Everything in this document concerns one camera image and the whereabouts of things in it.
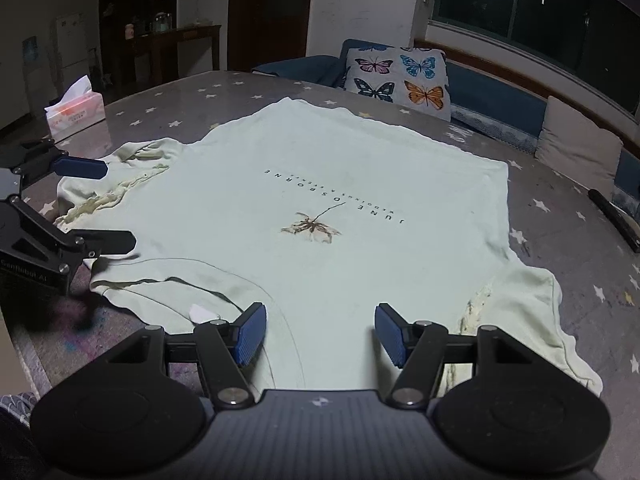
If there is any white refrigerator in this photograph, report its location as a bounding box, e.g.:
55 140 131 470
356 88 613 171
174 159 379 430
52 12 94 97

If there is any black rolled tube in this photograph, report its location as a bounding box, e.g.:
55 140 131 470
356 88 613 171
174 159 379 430
587 188 640 254

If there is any blue sofa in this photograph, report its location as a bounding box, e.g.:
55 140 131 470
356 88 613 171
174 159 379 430
250 38 640 211

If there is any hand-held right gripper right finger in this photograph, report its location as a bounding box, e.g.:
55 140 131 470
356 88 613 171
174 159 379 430
375 302 543 409

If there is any dark wooden door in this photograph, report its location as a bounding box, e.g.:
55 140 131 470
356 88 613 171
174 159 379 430
227 0 316 74

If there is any dark window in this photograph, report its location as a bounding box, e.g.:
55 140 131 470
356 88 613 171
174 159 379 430
432 0 640 113

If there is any dark wooden side table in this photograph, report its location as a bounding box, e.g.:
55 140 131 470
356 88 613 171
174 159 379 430
131 24 223 87

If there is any grey star-printed tablecloth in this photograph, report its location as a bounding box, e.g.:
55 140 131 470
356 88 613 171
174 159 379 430
0 70 640 411

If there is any dark wooden shelf cabinet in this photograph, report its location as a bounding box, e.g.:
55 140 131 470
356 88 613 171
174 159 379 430
98 0 182 87

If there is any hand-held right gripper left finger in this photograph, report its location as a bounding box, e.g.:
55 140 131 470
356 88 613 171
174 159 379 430
95 302 267 409

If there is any pale green t-shirt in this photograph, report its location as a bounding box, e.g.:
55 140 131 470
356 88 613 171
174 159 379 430
54 97 604 397

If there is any butterfly print pillow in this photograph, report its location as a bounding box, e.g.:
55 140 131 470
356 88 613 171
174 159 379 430
343 45 453 122

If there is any beige cushion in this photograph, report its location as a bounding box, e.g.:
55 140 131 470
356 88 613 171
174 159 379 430
534 95 625 200

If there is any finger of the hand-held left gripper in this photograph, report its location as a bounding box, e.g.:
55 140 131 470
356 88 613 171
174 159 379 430
0 138 109 187
0 196 137 294

